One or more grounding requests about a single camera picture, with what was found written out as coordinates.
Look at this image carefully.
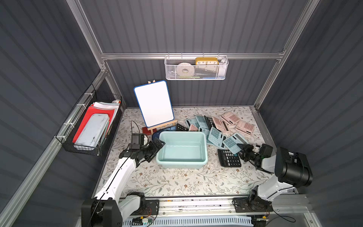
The blue framed whiteboard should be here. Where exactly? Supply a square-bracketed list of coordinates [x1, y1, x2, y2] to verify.
[134, 80, 175, 127]

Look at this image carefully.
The black calculator left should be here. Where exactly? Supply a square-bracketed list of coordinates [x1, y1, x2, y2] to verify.
[176, 124, 189, 131]

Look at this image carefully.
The pink calculator back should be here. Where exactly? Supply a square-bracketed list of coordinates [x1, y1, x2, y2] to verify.
[221, 112, 241, 125]

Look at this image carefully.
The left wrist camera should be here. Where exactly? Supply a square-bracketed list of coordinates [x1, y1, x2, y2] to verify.
[130, 133, 148, 150]

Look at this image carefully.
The black wire wall basket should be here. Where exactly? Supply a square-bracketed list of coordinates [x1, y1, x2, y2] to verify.
[55, 85, 123, 156]

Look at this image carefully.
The teal calculator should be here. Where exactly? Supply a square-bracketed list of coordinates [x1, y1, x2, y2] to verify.
[195, 115, 209, 130]
[223, 133, 249, 154]
[185, 117, 199, 128]
[208, 127, 227, 150]

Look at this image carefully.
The black calculator front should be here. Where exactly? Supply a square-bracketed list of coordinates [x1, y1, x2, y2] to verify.
[217, 149, 242, 168]

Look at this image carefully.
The red folder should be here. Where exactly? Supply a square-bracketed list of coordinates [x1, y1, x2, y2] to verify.
[72, 102, 119, 148]

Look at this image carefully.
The grey document case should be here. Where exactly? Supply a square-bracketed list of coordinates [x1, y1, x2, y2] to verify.
[74, 113, 109, 150]

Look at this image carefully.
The white mesh wall basket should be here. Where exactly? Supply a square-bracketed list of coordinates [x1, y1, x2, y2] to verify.
[164, 55, 229, 80]

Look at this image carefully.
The blue dinosaur pencil case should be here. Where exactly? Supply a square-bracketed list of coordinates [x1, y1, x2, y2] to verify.
[152, 129, 170, 141]

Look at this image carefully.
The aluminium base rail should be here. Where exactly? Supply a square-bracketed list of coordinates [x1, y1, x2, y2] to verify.
[82, 195, 313, 219]

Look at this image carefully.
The mint green storage box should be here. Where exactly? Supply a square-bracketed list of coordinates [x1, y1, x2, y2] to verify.
[156, 131, 209, 169]

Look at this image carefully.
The white tape roll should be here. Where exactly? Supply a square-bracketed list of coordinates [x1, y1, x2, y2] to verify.
[176, 62, 195, 77]

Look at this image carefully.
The small pink calculator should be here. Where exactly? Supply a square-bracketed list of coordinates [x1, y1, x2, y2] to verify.
[189, 124, 199, 131]

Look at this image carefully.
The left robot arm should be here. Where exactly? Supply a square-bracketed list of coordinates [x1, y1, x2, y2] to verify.
[81, 139, 165, 227]

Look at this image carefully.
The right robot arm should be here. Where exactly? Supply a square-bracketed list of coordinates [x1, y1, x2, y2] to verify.
[232, 144, 313, 213]

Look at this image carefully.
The pink calculator far right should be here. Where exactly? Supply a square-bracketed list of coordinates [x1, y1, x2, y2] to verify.
[235, 120, 255, 135]

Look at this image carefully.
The pink calculator middle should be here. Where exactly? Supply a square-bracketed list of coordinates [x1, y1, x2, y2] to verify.
[212, 117, 230, 132]

